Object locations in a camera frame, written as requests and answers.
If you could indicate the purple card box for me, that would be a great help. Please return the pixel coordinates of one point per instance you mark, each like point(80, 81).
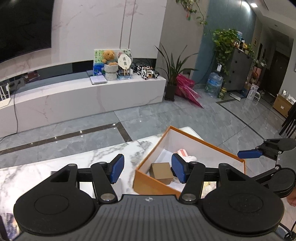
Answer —
point(9, 227)

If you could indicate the person right hand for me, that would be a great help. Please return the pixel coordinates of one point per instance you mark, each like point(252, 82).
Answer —
point(291, 199)

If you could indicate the gold square box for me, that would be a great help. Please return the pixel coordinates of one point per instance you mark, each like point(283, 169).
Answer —
point(161, 172)

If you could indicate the round paper fan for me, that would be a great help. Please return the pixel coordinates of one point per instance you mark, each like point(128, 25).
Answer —
point(124, 62)

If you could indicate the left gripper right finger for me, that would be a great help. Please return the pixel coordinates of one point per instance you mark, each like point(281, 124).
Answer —
point(192, 175)

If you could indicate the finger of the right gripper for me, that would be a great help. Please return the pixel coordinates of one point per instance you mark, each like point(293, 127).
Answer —
point(249, 154)
point(273, 175)

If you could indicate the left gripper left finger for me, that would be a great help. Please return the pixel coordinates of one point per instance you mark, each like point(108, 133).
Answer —
point(104, 175)

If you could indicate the teddy bear on shelf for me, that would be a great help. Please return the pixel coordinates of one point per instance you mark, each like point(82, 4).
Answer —
point(109, 57)

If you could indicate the wall television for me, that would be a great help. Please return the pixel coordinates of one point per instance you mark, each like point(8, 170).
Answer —
point(25, 27)

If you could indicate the pink selfie stick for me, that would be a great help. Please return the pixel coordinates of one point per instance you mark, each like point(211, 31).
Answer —
point(185, 156)

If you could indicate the water jug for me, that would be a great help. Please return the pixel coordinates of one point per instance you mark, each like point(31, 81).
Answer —
point(214, 84)

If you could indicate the white laptop on shelf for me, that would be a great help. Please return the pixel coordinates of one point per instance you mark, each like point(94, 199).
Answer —
point(98, 79)

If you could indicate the white wifi router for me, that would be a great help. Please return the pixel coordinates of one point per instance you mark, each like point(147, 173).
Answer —
point(5, 95)

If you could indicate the potted green plant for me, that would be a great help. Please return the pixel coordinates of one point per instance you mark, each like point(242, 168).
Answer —
point(172, 70)

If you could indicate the pink plastic bag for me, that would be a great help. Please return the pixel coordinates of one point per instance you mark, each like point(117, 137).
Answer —
point(185, 90)

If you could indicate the grey drawer cabinet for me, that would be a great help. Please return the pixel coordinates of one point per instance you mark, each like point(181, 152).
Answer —
point(238, 68)

